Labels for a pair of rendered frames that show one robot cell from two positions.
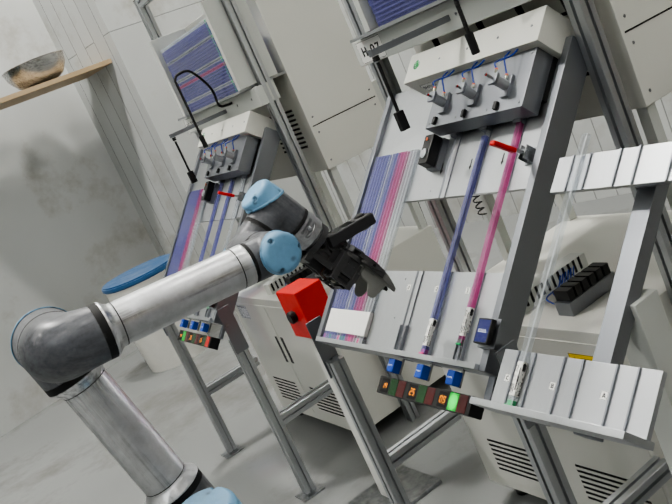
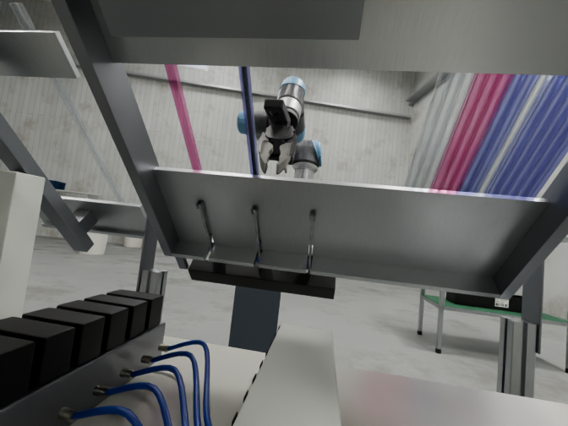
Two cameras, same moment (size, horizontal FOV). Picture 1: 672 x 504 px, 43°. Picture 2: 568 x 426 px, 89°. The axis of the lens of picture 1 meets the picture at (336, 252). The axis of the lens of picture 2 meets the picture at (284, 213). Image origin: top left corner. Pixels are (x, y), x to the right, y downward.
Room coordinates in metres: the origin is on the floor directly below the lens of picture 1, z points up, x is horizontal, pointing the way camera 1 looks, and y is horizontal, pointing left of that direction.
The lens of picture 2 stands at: (2.10, -0.60, 0.75)
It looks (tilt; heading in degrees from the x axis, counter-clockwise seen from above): 4 degrees up; 124
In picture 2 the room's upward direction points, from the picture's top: 6 degrees clockwise
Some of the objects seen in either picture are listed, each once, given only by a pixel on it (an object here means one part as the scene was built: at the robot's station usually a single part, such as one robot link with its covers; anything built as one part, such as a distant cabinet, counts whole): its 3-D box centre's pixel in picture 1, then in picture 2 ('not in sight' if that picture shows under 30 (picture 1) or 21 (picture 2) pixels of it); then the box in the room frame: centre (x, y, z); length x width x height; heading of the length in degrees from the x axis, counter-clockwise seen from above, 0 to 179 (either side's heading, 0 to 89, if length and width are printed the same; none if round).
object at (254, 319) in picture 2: not in sight; (250, 346); (1.33, 0.38, 0.28); 0.18 x 0.18 x 0.55; 40
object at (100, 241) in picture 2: not in sight; (94, 237); (-3.89, 1.96, 0.30); 0.49 x 0.48 x 0.59; 37
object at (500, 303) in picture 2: not in sight; (488, 299); (2.17, 2.33, 0.41); 0.57 x 0.17 x 0.11; 26
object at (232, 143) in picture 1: (287, 274); not in sight; (3.30, 0.21, 0.66); 1.01 x 0.73 x 1.31; 116
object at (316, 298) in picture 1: (347, 393); not in sight; (2.54, 0.15, 0.39); 0.24 x 0.24 x 0.78; 26
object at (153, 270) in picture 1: (159, 313); not in sight; (5.37, 1.21, 0.31); 0.52 x 0.51 x 0.63; 40
